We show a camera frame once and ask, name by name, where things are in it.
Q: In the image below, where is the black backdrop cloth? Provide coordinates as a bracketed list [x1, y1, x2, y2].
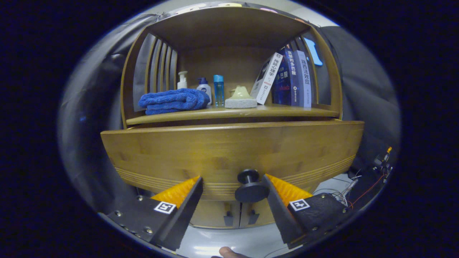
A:
[59, 4, 401, 212]

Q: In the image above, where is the clear blue bottle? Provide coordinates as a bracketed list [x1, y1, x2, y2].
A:
[213, 75, 224, 107]

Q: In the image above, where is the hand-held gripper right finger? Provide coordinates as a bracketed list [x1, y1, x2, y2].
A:
[261, 174, 354, 249]

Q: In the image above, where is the blue folded towel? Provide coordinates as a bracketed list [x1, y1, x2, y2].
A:
[138, 88, 211, 115]

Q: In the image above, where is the black drawer knob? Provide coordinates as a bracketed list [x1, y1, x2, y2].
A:
[235, 169, 270, 203]

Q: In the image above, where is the white bottle blue cap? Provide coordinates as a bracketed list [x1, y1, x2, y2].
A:
[196, 77, 212, 104]

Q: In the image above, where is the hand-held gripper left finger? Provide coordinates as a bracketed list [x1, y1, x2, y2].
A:
[99, 176, 204, 251]

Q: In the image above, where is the wooden drawer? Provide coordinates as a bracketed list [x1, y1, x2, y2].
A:
[100, 120, 365, 201]

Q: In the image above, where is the wooden cabinet door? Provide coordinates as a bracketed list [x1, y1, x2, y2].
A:
[240, 199, 276, 228]
[190, 199, 241, 229]

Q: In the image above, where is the black device orange tip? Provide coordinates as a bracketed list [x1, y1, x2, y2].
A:
[373, 146, 393, 172]

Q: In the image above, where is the wooden cabinet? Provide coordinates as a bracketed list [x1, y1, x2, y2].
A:
[120, 6, 343, 230]

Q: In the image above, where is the green soap bar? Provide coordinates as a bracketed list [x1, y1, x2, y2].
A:
[229, 85, 254, 100]

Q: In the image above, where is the white soap dish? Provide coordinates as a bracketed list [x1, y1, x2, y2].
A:
[224, 98, 258, 109]

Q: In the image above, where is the white book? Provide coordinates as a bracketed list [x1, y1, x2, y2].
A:
[250, 52, 284, 105]

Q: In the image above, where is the wooden countertop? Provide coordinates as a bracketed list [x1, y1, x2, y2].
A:
[126, 104, 340, 126]

